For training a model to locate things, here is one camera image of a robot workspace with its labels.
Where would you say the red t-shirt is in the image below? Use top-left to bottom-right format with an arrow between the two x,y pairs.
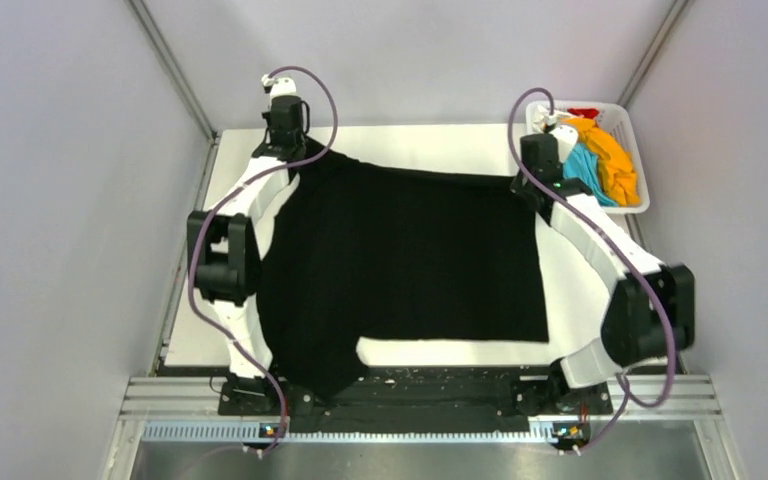
566,108 -> 600,120

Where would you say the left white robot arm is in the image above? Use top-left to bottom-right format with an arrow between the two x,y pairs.
185,93 -> 309,414

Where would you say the blue t-shirt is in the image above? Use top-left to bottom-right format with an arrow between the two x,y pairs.
563,143 -> 619,207

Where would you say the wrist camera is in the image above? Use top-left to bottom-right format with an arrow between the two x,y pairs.
544,120 -> 579,163
261,75 -> 298,100

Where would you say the white plastic laundry basket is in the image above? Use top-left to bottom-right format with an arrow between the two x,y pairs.
554,100 -> 650,214

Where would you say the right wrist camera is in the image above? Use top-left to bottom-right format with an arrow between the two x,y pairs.
544,120 -> 579,163

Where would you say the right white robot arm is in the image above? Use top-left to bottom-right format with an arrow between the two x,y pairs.
507,133 -> 695,412

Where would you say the aluminium frame rail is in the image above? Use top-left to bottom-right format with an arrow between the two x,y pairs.
103,368 -> 747,479

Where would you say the yellow t-shirt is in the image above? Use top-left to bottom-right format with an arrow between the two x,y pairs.
565,117 -> 641,207

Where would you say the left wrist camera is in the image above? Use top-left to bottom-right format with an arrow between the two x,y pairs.
261,75 -> 298,100

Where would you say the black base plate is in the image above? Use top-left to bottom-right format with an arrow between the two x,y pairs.
218,365 -> 614,434

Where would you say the black t-shirt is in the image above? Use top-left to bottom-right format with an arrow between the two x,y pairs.
256,139 -> 549,397

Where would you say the white t-shirt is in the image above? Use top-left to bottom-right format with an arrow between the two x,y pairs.
530,105 -> 574,133

